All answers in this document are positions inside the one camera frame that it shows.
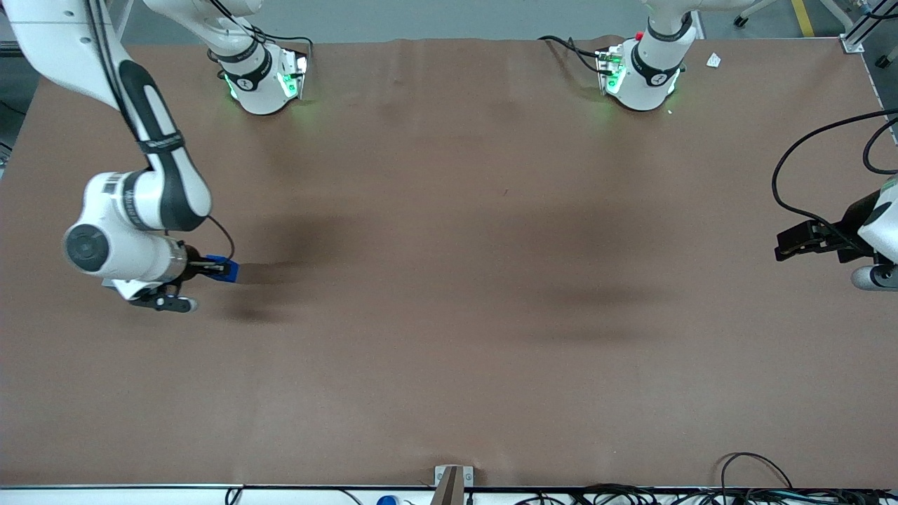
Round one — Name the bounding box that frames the long black looping cable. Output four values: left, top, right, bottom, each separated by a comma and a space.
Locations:
771, 109, 898, 252

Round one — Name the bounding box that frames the metal bracket with post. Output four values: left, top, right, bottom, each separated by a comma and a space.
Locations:
433, 464, 475, 505

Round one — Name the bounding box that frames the white chair leg with caster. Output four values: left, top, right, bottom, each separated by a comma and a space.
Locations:
732, 0, 781, 29

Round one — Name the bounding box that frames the aluminium frame corner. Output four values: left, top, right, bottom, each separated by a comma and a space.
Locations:
839, 0, 898, 55

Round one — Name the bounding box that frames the black cable loop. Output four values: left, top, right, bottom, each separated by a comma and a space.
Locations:
718, 452, 795, 492

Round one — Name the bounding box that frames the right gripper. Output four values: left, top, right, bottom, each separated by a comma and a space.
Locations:
166, 239, 229, 286

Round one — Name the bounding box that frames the brown table mat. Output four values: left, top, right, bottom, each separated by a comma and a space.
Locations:
0, 36, 898, 489

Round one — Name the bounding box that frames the blue plastic part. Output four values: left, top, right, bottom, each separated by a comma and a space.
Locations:
203, 255, 241, 284

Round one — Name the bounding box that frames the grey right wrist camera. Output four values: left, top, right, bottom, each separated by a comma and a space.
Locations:
128, 283, 199, 314

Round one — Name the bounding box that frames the black base power cable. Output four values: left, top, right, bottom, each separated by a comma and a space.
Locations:
207, 0, 314, 67
537, 34, 605, 75

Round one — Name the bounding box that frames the black cable bundle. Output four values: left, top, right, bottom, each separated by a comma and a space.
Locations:
512, 483, 898, 505

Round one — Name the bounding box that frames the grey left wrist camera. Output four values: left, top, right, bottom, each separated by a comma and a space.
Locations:
850, 264, 898, 292

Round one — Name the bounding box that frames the short black looping cable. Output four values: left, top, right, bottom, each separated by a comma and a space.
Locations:
862, 118, 898, 176

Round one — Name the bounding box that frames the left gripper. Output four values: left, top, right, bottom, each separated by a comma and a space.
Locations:
838, 175, 898, 266

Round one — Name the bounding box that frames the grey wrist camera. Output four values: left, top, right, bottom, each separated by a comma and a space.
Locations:
850, 264, 898, 292
128, 283, 199, 314

